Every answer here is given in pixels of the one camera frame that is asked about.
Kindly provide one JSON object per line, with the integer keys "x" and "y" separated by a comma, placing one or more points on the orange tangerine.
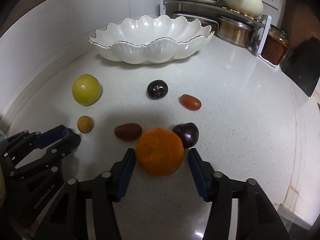
{"x": 159, "y": 152}

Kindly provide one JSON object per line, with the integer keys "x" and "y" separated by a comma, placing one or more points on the green yellow lime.
{"x": 86, "y": 90}

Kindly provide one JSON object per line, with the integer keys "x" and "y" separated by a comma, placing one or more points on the black knife block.
{"x": 302, "y": 67}

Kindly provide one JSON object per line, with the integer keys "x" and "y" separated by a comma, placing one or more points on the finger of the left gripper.
{"x": 53, "y": 133}
{"x": 61, "y": 147}

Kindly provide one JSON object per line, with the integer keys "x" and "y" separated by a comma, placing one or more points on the stainless steel pot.
{"x": 234, "y": 32}

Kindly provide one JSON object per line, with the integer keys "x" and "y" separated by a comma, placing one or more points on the white scalloped bowl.
{"x": 151, "y": 40}

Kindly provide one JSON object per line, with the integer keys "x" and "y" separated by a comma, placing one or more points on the wooden bead trivet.
{"x": 243, "y": 13}

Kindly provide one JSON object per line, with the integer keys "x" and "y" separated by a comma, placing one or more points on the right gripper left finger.
{"x": 121, "y": 173}

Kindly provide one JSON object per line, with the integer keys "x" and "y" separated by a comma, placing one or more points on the small yellow fruit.
{"x": 85, "y": 124}

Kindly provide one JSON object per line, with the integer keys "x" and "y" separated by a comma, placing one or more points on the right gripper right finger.
{"x": 203, "y": 175}

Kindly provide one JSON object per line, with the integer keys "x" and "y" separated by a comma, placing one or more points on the sauce jar green lid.
{"x": 276, "y": 45}

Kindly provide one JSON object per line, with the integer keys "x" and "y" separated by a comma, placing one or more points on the red grape tomato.
{"x": 190, "y": 102}
{"x": 128, "y": 132}

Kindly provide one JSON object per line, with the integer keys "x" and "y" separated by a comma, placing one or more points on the dark cherry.
{"x": 188, "y": 133}
{"x": 157, "y": 89}

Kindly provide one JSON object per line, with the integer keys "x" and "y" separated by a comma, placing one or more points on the corner shelf rack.
{"x": 209, "y": 14}

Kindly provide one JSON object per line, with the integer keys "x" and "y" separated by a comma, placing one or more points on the blueberry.
{"x": 67, "y": 133}

